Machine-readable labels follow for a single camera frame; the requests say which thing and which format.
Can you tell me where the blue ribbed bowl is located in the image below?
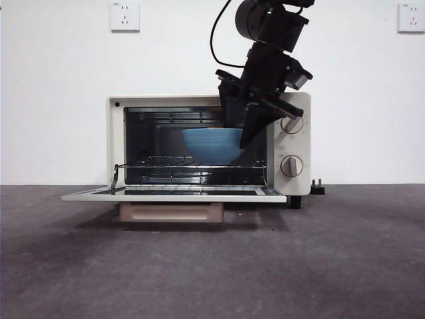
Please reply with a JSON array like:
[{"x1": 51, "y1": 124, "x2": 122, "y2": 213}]
[{"x1": 181, "y1": 128, "x2": 245, "y2": 165}]

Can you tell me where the white toaster oven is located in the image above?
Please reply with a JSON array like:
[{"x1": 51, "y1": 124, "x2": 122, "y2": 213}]
[{"x1": 61, "y1": 92, "x2": 312, "y2": 223}]

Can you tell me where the beige oven knob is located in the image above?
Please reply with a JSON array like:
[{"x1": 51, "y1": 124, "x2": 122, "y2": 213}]
[
  {"x1": 280, "y1": 114, "x2": 304, "y2": 135},
  {"x1": 280, "y1": 155, "x2": 303, "y2": 177}
]

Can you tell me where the black power plug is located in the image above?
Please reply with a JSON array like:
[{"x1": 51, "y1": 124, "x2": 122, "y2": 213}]
[{"x1": 310, "y1": 179, "x2": 326, "y2": 196}]

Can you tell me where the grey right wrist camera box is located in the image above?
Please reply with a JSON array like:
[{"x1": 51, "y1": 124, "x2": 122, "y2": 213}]
[{"x1": 284, "y1": 61, "x2": 313, "y2": 91}]

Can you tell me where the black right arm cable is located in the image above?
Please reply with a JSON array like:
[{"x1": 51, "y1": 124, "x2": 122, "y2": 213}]
[{"x1": 209, "y1": 0, "x2": 245, "y2": 69}]

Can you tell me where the metal wire oven rack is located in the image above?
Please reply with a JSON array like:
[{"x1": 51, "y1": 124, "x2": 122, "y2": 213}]
[{"x1": 114, "y1": 155, "x2": 268, "y2": 174}]

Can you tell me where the white wall socket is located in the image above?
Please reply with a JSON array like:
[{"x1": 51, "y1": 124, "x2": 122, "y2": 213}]
[
  {"x1": 397, "y1": 3, "x2": 425, "y2": 34},
  {"x1": 111, "y1": 1, "x2": 141, "y2": 33}
]

